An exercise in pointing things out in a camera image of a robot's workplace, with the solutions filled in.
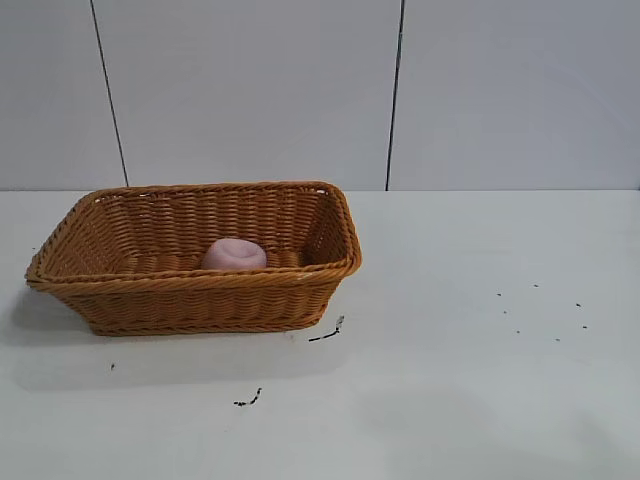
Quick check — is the pink peach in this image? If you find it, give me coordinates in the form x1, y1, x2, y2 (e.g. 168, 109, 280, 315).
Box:
201, 237, 270, 272

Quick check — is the brown woven wicker basket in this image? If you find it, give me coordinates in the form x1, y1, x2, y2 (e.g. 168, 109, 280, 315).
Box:
24, 180, 364, 337

